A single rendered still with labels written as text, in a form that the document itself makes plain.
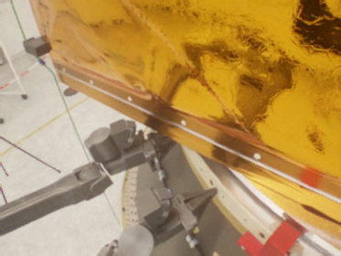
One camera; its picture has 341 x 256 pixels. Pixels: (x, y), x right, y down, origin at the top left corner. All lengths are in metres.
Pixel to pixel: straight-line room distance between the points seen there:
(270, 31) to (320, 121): 0.11
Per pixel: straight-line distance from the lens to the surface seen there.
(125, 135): 0.55
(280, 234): 0.43
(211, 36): 0.28
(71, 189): 0.58
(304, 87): 0.27
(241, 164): 0.45
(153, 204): 0.40
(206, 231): 0.63
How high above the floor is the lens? 2.11
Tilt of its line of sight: 41 degrees down
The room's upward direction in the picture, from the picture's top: 5 degrees counter-clockwise
